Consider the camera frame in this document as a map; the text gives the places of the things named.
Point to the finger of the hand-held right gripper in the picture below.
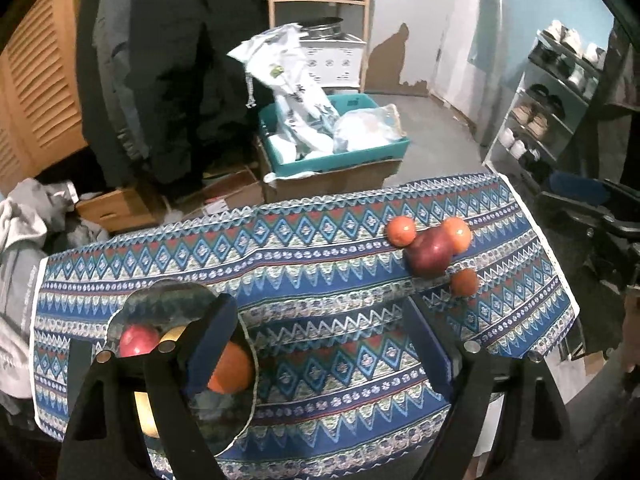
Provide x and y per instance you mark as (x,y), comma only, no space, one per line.
(575,189)
(565,210)

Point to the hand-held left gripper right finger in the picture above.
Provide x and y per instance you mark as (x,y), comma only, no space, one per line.
(430,345)

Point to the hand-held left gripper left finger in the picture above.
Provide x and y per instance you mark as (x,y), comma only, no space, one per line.
(212,345)

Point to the small orange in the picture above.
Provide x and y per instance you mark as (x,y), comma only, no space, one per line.
(231,367)
(401,230)

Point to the clear glass bowl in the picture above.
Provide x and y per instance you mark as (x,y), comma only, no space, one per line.
(225,420)

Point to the person's right hand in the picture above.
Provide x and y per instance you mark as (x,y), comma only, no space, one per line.
(631,332)

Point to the shoe rack with shoes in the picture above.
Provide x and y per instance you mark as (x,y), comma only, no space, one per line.
(537,120)

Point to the dark red apple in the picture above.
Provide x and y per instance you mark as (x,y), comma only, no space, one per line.
(429,257)

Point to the metal shoe rack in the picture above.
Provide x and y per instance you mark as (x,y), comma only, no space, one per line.
(530,95)

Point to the blue patterned tablecloth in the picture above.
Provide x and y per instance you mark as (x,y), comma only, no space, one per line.
(325,285)

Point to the flat cardboard box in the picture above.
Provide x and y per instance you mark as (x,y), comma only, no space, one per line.
(230,195)

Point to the wooden drawer box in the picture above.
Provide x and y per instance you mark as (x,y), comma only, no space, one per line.
(120,210)

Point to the white door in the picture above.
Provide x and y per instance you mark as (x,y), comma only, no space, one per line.
(465,25)

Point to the grey clothing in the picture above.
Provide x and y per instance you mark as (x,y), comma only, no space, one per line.
(20,280)

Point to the teal plastic crate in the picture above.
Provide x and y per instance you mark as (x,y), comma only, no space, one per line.
(350,157)

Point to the clear plastic bag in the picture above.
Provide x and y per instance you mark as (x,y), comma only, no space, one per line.
(367,127)

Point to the wooden shelf unit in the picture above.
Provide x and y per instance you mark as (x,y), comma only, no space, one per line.
(367,35)

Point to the white rice bag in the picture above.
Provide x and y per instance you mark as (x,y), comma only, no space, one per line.
(295,90)

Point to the white plastic basket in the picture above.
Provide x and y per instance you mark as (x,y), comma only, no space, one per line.
(335,62)

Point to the grey jacket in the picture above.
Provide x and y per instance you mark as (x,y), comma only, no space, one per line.
(117,85)

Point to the black coat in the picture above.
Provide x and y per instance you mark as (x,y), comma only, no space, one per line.
(200,60)

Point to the metal pot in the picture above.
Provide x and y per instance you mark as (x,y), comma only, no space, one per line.
(325,29)

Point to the wooden louvered wardrobe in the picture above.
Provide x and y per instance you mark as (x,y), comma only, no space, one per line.
(40,85)

